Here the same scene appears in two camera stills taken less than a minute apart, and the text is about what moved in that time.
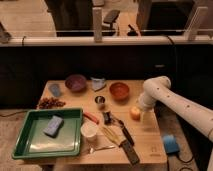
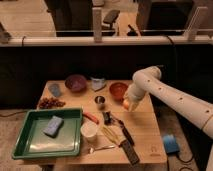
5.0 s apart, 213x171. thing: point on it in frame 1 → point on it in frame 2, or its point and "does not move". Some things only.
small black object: [107, 117] does not move
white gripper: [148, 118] → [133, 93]
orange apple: [135, 113] → [126, 104]
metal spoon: [92, 149] does not move
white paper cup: [88, 129] does not move
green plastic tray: [33, 142] does not move
